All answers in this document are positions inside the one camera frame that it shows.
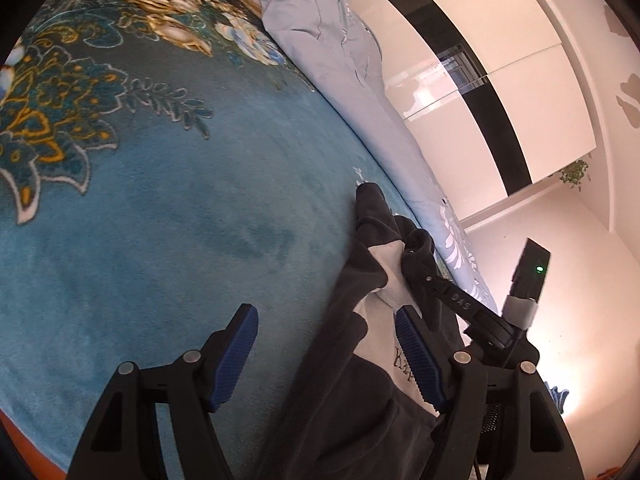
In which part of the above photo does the grey leaf wall decal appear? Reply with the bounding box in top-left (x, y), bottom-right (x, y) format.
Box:
top-left (614, 72), bottom-right (640, 129)
top-left (602, 4), bottom-right (632, 39)

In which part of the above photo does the teal floral plush blanket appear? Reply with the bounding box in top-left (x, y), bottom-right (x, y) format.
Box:
top-left (0, 0), bottom-right (452, 476)

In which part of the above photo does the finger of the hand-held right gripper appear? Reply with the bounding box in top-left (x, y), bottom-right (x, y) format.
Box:
top-left (404, 252), bottom-right (502, 330)

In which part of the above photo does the white wardrobe with black stripe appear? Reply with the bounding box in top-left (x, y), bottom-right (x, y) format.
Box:
top-left (350, 0), bottom-right (601, 222)

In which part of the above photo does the dark grey fleece garment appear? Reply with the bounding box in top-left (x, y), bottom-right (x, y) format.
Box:
top-left (260, 182), bottom-right (482, 480)

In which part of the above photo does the green plant wall decal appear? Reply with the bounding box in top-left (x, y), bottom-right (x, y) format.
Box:
top-left (558, 159), bottom-right (590, 192)

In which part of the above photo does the blue ruffled object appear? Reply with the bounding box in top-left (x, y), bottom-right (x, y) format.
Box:
top-left (542, 382), bottom-right (571, 414)

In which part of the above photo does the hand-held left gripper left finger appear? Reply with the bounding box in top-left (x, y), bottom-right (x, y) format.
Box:
top-left (67, 303), bottom-right (260, 480)

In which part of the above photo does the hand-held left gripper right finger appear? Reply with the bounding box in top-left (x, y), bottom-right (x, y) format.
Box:
top-left (394, 305), bottom-right (586, 480)

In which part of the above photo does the light blue daisy quilt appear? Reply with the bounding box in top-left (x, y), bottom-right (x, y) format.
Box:
top-left (239, 0), bottom-right (501, 317)

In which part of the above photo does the wooden bed side rail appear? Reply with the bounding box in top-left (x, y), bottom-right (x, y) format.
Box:
top-left (0, 404), bottom-right (67, 480)

